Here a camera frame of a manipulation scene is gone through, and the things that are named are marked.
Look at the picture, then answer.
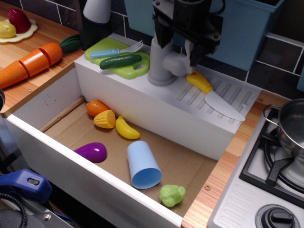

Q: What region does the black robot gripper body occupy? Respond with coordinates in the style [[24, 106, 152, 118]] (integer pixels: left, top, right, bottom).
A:
[[153, 0, 224, 45]]

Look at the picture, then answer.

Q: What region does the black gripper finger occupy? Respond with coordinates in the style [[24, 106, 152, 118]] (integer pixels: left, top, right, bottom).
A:
[[154, 15, 174, 48], [190, 41, 218, 66]]

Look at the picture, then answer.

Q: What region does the grey toy faucet with lever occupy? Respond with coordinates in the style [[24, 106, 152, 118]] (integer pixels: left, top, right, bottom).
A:
[[148, 37, 195, 86]]

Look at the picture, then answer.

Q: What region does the teal plastic bin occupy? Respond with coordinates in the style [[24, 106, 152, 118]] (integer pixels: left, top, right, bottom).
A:
[[124, 0, 284, 71]]

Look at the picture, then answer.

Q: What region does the green toy cucumber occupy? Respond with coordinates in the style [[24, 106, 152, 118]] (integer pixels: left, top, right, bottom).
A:
[[99, 54, 142, 70]]

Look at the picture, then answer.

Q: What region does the small orange toy carrot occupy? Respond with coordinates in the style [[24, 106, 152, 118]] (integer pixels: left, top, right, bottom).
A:
[[86, 100, 110, 117]]

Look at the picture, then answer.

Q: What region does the yellow toy banana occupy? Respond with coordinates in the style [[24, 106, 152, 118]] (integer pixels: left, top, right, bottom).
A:
[[115, 116, 141, 140]]

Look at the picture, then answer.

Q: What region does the yellow toy corn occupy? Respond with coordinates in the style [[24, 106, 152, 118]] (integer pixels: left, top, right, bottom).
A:
[[94, 110, 116, 129]]

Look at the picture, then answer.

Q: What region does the steel cooking pot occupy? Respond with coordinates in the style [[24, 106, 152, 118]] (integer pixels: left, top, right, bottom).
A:
[[263, 98, 304, 162]]

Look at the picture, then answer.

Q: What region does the light blue plastic cup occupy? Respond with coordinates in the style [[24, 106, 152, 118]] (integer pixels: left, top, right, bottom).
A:
[[127, 141, 162, 190]]

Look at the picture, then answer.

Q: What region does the white toy sink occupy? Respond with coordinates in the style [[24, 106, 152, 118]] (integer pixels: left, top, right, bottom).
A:
[[4, 32, 262, 228]]

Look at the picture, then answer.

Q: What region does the purple toy eggplant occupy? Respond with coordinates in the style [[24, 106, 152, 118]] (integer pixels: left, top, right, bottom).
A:
[[74, 142, 108, 163]]

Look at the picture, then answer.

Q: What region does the red toy fruit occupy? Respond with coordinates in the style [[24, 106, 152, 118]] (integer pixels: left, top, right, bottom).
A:
[[8, 8, 31, 34]]

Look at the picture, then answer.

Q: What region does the cream flower shaped plate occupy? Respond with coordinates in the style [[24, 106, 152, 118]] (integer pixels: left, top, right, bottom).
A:
[[0, 19, 38, 43]]

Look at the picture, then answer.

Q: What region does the light green toy vegetable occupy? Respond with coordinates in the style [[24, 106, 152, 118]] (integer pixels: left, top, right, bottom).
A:
[[159, 184, 186, 208]]

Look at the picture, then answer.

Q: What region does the yellow toy potato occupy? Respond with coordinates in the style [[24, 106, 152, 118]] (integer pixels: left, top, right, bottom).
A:
[[0, 21, 16, 38]]

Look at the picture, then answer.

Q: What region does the grey toy stove top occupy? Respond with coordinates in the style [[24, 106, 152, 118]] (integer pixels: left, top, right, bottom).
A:
[[207, 105, 304, 228]]

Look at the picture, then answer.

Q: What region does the large orange toy carrot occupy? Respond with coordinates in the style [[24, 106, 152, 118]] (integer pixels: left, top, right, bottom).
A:
[[0, 34, 81, 89]]

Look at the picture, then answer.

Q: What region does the black stove grate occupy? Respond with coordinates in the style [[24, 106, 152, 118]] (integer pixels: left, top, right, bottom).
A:
[[239, 108, 304, 208]]

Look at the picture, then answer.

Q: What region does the black stove knob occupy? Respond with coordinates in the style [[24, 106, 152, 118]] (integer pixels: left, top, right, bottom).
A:
[[255, 204, 301, 228]]

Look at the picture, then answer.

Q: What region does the blue clamp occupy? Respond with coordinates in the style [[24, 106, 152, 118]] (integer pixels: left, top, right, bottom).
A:
[[0, 169, 52, 203]]

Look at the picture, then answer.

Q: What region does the yellow handled toy knife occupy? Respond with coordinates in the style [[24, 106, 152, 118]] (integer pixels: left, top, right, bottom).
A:
[[186, 71, 245, 122]]

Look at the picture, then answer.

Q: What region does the blue handled toy fork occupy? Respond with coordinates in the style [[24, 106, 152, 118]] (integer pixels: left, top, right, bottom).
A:
[[89, 41, 144, 59]]

